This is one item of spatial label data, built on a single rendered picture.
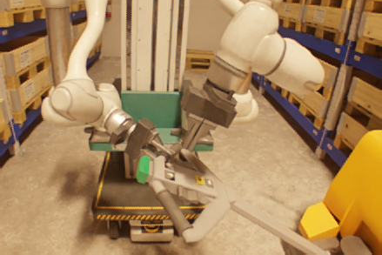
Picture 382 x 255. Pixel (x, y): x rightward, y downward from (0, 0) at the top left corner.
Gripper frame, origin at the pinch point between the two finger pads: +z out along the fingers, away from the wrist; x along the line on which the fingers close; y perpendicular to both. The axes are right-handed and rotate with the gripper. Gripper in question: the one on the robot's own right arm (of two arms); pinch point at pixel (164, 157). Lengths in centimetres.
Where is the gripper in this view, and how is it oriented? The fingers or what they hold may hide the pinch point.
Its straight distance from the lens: 85.9
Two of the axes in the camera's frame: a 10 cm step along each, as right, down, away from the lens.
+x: -4.5, 8.3, 3.4
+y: 3.5, -1.8, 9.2
